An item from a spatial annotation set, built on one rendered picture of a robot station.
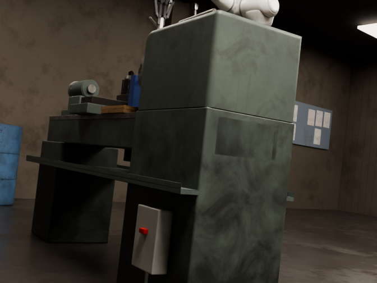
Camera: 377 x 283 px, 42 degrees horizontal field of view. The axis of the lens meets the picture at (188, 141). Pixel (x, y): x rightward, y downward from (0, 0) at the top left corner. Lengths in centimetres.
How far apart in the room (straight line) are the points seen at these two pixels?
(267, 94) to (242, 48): 23
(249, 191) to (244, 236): 19
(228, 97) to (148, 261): 73
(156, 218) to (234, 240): 33
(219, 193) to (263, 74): 53
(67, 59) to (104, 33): 64
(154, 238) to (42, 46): 446
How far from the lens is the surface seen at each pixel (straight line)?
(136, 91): 290
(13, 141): 528
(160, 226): 202
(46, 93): 618
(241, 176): 203
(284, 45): 220
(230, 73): 199
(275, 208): 217
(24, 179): 611
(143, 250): 210
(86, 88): 360
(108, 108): 282
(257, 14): 279
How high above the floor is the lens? 65
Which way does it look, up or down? 2 degrees up
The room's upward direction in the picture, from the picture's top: 6 degrees clockwise
